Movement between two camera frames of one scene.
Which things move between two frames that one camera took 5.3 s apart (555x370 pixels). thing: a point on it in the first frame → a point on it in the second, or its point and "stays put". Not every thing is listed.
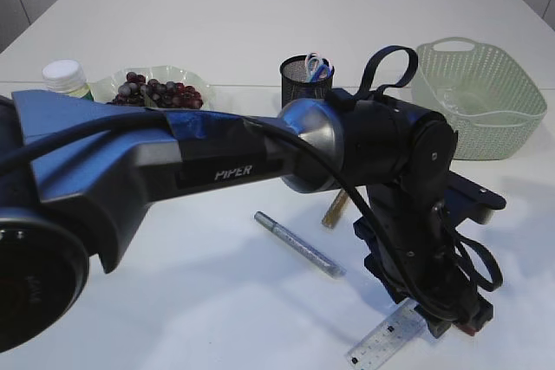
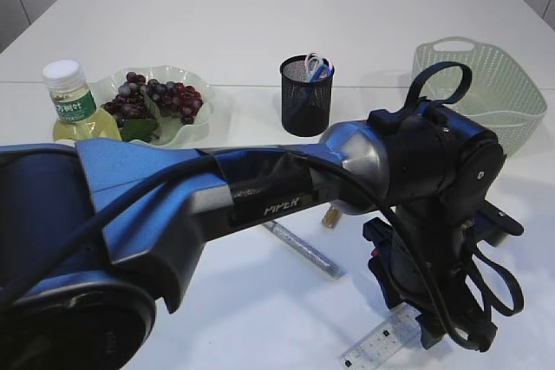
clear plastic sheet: [455, 100] → [440, 88]
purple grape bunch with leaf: [139, 92] stays put
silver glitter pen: [301, 245] stays put
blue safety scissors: [322, 71] stays put
